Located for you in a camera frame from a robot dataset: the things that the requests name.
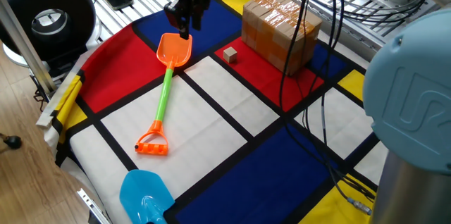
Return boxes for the black cables on rack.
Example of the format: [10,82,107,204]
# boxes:
[338,0,428,24]

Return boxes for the Mondrian pattern tablecloth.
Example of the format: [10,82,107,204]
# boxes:
[35,0,388,224]

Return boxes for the blue toy shovel yellow handle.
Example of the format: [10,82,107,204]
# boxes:
[118,169,176,224]

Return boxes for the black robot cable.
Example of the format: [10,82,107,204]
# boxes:
[279,0,376,200]

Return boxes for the taped cardboard box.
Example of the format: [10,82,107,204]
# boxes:
[241,0,323,77]

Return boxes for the black cable silver plug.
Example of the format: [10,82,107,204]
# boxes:
[319,0,373,216]

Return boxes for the orange toy shovel green handle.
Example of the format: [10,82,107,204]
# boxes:
[134,32,194,156]

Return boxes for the black knob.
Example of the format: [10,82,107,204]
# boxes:
[2,134,23,150]

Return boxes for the small wooden cube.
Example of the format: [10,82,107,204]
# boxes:
[223,46,238,64]

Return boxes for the aluminium frame post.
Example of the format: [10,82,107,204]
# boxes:
[0,0,58,94]

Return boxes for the black round device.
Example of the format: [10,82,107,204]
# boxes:
[0,0,103,68]

